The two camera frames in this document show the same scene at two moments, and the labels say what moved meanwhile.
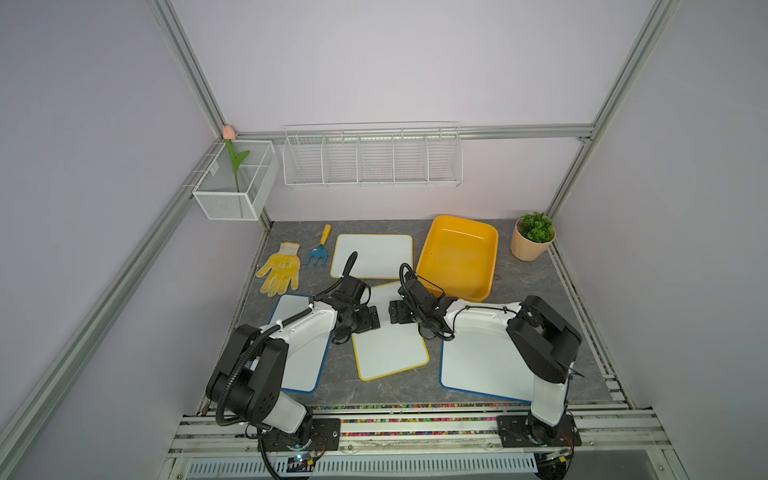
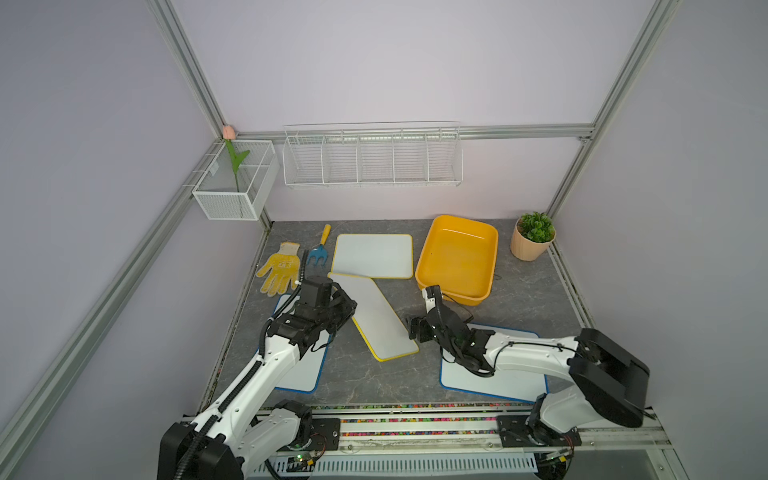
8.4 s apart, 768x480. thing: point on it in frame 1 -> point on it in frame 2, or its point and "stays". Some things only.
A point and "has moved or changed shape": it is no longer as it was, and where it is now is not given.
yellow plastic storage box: [459, 255] stays
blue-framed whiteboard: [487, 360] stays
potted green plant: [532, 235] stays
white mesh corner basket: [239, 181] stays
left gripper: [369, 321] -> [347, 304]
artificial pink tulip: [229, 135] stays
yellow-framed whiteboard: [389, 348] has moved or changed shape
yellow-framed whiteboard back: [379, 256] stays
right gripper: [395, 307] -> [421, 322]
